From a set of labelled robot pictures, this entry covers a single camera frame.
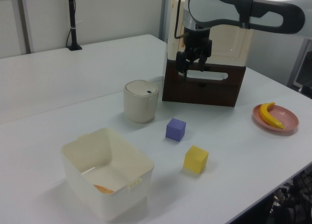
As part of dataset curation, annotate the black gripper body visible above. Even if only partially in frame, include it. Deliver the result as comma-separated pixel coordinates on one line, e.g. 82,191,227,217
182,27,213,62

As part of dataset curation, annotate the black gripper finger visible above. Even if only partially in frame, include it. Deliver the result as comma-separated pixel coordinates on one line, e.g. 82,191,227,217
197,56,208,72
175,51,190,82

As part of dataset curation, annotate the wooden drawer with white handle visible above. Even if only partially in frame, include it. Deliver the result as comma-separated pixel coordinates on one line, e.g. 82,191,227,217
165,60,247,89

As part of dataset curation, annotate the dark wooden drawer cabinet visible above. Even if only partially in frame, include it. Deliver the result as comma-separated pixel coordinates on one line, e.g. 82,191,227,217
162,60,247,108

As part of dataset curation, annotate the cream plastic storage box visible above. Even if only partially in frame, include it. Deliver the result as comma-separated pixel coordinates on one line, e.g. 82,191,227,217
166,0,263,67

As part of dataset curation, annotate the small cream lidded bin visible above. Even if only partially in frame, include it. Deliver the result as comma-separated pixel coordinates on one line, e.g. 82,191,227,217
123,79,159,124

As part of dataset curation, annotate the purple cube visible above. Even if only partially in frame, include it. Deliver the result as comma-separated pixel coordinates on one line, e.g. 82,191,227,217
165,117,187,142

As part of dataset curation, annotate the yellow toy banana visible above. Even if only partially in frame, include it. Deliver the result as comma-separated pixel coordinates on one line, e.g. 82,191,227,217
258,102,285,130

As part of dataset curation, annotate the yellow cube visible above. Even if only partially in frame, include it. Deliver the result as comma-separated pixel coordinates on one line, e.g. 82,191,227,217
183,145,209,175

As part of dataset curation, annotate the pink plate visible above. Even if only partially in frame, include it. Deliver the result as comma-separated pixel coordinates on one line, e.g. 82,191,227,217
252,104,299,136

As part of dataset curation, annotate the white plastic container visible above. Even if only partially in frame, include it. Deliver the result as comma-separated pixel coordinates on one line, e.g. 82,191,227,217
60,127,155,222

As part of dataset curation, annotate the orange toy bread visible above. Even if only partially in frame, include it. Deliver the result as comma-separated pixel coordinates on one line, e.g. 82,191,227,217
93,184,115,195

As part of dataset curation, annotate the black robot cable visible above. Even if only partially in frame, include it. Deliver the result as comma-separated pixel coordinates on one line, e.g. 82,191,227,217
173,0,186,39

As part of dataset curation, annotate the black camera pole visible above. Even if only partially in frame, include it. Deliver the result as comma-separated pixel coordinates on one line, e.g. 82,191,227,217
66,0,83,51

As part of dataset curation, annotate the black cable clutter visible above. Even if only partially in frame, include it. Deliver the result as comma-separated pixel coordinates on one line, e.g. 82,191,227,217
267,169,312,224

